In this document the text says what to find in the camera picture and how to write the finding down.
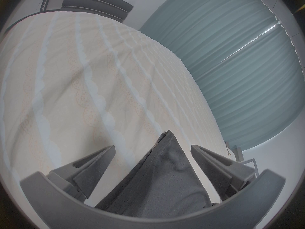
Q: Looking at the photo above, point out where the bed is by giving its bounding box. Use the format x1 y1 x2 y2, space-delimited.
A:
0 10 259 209

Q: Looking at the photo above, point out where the grey bedside table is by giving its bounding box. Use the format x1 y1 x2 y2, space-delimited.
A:
225 141 242 162

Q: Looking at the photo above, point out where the blue-green curtain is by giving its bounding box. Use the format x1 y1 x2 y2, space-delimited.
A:
139 0 305 150

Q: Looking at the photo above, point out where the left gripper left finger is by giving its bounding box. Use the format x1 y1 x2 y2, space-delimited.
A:
48 145 116 202

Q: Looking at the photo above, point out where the black T-shirt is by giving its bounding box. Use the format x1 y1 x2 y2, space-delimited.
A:
94 130 212 220

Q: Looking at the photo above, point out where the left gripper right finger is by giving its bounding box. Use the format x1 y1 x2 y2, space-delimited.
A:
190 145 258 198

